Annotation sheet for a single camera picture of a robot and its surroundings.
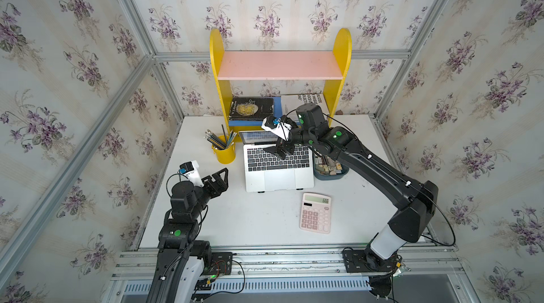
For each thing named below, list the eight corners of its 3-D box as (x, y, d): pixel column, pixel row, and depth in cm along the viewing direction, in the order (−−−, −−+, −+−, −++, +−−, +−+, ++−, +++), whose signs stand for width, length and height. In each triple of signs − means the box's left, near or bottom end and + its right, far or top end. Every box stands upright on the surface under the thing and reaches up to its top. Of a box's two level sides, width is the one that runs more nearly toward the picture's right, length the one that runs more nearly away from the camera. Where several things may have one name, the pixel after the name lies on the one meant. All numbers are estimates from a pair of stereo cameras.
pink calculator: (298, 228, 82) (299, 226, 80) (301, 194, 92) (302, 191, 90) (329, 234, 81) (330, 232, 79) (329, 199, 91) (330, 196, 88)
